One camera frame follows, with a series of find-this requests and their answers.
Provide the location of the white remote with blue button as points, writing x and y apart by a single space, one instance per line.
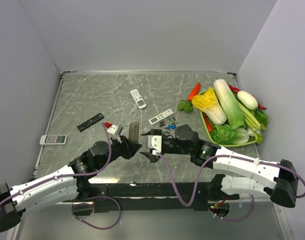
133 132

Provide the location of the green leaf by carrot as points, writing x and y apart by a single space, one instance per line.
185 105

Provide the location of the black remote control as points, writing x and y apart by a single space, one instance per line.
88 123

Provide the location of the white eggplant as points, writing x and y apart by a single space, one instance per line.
248 100

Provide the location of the white remote middle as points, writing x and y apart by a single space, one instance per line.
160 117

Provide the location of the white grey remote left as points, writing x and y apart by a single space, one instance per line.
53 140

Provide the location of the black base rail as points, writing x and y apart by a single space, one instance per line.
151 196

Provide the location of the white remote far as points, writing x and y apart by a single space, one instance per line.
141 104

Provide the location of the celery stalks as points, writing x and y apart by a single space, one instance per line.
250 117

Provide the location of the blue battery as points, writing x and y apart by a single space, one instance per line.
171 126

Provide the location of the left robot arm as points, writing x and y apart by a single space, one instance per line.
67 183

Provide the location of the green lettuce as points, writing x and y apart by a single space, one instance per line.
224 135

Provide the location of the orange carrot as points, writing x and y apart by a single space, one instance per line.
194 92

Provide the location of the green napa cabbage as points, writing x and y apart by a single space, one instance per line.
229 104

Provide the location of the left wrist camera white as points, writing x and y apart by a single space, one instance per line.
114 130

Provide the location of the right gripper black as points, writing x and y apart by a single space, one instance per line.
152 158

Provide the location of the yellow napa cabbage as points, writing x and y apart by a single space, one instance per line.
209 104

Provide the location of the green plastic tray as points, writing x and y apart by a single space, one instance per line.
224 119

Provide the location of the red pepper in tray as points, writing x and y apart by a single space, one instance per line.
207 123

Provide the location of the bok choy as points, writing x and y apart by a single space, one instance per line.
243 135

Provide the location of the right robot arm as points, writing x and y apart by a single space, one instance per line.
277 181

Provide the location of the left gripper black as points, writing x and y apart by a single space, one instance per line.
128 149

